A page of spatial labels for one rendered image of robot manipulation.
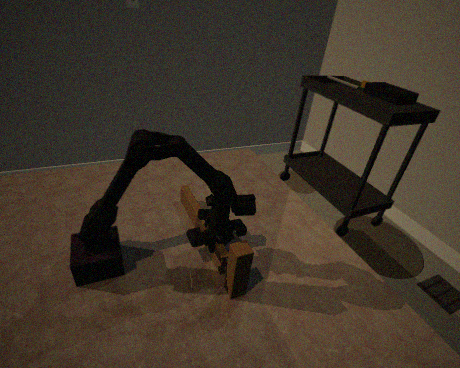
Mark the brown wooden plank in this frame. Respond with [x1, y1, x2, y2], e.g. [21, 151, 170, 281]
[180, 185, 229, 274]

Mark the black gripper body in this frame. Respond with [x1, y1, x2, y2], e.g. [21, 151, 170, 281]
[187, 212, 247, 248]

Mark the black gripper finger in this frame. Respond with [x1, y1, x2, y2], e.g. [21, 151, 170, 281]
[205, 240, 214, 253]
[220, 235, 234, 246]

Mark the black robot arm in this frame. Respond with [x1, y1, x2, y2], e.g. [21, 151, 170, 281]
[78, 129, 256, 256]

